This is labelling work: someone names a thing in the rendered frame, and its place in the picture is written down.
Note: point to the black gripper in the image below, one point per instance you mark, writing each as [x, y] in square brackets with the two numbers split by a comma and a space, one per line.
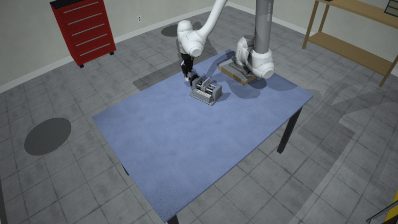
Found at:
[187, 65]

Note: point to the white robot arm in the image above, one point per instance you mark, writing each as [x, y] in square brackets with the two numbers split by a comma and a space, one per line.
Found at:
[259, 61]

